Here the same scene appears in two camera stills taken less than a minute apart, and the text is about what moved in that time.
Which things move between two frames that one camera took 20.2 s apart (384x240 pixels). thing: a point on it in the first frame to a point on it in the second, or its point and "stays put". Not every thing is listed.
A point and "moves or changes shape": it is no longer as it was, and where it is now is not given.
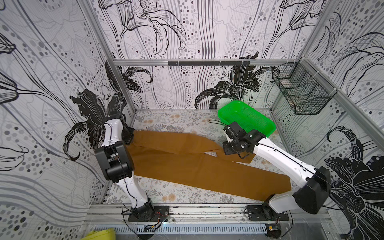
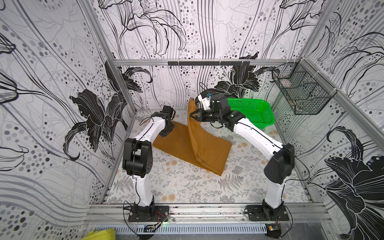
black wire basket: x=306 y=91 stays put
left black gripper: x=129 y=138 to x=170 y=126
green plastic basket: x=251 y=119 moves or changes shape
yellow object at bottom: x=109 y=234 stays put
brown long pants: x=176 y=157 moves or changes shape
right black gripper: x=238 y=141 to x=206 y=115
